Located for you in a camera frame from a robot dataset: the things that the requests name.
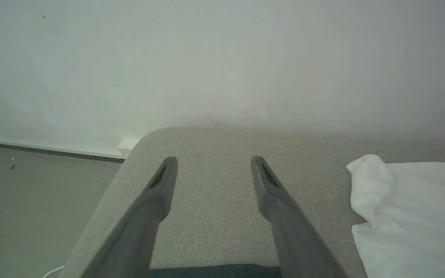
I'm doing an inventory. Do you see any white shirt with black sleeves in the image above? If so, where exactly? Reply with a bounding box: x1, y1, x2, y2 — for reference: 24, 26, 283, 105
346, 154, 445, 278

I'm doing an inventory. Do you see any white cable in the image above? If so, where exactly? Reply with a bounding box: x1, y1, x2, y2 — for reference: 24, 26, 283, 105
42, 265, 65, 278

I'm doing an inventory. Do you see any white baseboard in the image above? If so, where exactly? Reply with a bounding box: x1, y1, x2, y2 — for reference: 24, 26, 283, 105
0, 134, 143, 159

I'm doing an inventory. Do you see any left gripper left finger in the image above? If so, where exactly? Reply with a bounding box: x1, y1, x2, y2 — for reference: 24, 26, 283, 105
80, 156, 179, 278

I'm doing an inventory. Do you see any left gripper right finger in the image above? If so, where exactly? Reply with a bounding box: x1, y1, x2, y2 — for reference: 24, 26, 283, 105
250, 155, 349, 278

